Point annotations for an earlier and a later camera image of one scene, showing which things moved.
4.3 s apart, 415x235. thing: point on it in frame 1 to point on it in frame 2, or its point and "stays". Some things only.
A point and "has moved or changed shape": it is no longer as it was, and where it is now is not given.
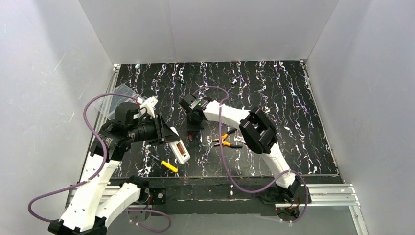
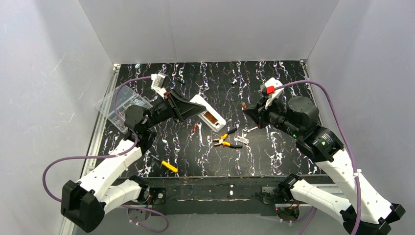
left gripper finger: [167, 134] to [182, 108]
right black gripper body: [195, 119] to [261, 113]
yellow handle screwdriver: [168, 165] stays
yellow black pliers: [216, 140] stays
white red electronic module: [180, 151] has moved or changed shape
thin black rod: [180, 81] stays
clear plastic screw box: [121, 94] stays
